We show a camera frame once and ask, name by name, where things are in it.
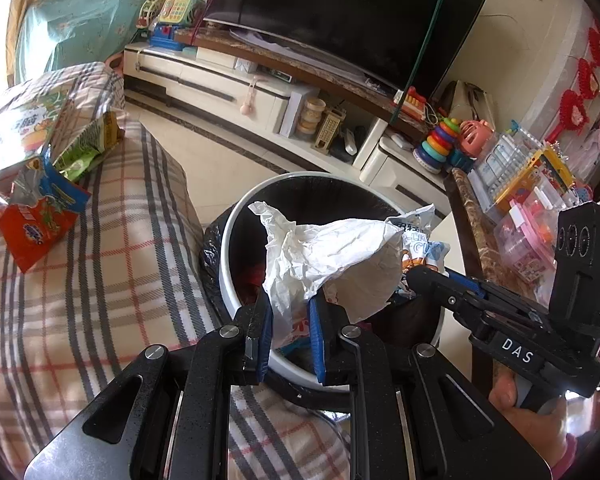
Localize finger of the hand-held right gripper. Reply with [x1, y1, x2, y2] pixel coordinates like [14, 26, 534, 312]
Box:
[445, 270, 556, 321]
[408, 265, 501, 333]

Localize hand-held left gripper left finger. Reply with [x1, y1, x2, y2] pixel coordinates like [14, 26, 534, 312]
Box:
[22, 287, 276, 480]

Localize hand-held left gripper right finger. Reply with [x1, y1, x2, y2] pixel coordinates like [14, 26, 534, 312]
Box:
[307, 292, 553, 480]

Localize white blue snack wrapper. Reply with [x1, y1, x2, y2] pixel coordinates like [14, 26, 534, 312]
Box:
[385, 203, 452, 301]

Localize white paper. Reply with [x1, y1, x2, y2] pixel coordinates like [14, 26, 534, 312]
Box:
[249, 201, 405, 348]

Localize white bin with black liner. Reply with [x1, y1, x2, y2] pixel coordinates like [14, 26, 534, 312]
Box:
[202, 172, 453, 411]

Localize person's right hand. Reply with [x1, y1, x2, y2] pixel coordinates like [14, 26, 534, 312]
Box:
[489, 374, 576, 471]

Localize pink plastic box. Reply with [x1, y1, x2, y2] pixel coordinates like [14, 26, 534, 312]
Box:
[492, 187, 563, 281]

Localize brown marble counter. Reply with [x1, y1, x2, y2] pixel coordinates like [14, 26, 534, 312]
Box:
[442, 167, 600, 411]

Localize clear plastic toy box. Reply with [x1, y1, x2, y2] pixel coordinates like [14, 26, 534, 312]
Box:
[467, 130, 593, 221]

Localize pink toy fan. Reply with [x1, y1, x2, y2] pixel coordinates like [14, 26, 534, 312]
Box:
[452, 120, 496, 161]

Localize red toy telephone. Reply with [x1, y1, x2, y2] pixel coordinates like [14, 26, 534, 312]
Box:
[392, 87, 428, 121]

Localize beige bag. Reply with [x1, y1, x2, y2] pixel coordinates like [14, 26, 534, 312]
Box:
[437, 80, 498, 131]

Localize wooden abacus toy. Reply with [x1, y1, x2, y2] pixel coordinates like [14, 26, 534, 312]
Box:
[312, 109, 346, 155]

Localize stack of cream round tins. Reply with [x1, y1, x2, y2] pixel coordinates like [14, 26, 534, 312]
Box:
[299, 99, 327, 142]

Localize white flat box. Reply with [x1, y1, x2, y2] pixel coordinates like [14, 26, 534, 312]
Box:
[280, 91, 321, 137]

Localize pink massage hammer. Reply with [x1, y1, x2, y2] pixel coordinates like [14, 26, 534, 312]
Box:
[240, 76, 261, 117]

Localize red snack packet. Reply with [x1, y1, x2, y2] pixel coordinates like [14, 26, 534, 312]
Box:
[0, 157, 93, 273]

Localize green snack packet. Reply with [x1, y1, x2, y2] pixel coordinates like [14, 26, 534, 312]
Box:
[52, 110, 121, 183]

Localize green thin rod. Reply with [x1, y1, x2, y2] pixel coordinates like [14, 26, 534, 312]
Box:
[405, 0, 453, 103]

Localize white television stand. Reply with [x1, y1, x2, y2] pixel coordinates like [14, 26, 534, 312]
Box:
[124, 30, 461, 201]

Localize black flat television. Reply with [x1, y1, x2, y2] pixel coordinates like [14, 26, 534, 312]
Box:
[202, 0, 490, 103]

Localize blue toy cash register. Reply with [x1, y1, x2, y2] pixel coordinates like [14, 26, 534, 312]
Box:
[150, 25, 186, 52]

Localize large printed snack packet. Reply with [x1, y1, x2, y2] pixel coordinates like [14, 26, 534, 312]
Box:
[0, 80, 81, 176]

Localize yellow green toy phone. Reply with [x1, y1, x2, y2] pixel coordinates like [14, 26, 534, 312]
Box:
[157, 0, 206, 36]

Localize red thin rod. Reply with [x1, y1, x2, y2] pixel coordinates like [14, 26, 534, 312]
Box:
[192, 0, 233, 46]

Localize white pink toy basket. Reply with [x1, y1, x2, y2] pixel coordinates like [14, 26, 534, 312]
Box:
[136, 0, 168, 29]

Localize teal floral cover cloth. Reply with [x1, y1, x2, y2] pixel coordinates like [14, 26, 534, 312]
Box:
[16, 0, 143, 83]

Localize rainbow stacking ring toy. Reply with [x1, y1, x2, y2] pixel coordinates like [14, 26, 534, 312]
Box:
[412, 117, 463, 173]

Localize red paper wall decoration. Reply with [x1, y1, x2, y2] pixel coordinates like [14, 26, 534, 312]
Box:
[545, 17, 600, 143]

